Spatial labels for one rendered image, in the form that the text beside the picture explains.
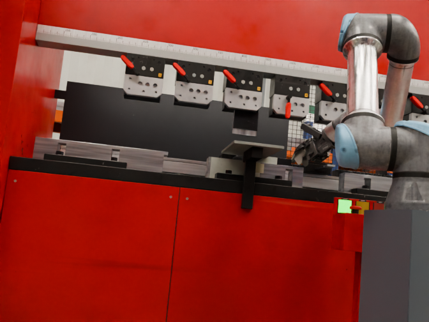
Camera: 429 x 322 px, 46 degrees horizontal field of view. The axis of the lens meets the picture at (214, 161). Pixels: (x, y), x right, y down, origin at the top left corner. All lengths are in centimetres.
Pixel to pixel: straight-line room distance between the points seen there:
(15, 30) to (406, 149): 130
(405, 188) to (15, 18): 136
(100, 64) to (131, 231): 470
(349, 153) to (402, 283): 34
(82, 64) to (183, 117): 391
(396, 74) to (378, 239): 59
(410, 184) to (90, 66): 536
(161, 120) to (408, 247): 157
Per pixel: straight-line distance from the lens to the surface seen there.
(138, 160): 196
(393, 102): 175
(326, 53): 220
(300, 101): 210
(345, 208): 183
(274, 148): 179
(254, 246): 187
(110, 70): 638
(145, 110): 253
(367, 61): 152
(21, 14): 190
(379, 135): 134
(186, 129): 253
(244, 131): 205
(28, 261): 186
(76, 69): 632
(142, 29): 208
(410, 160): 135
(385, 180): 220
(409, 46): 165
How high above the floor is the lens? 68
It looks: 8 degrees up
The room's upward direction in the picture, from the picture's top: 5 degrees clockwise
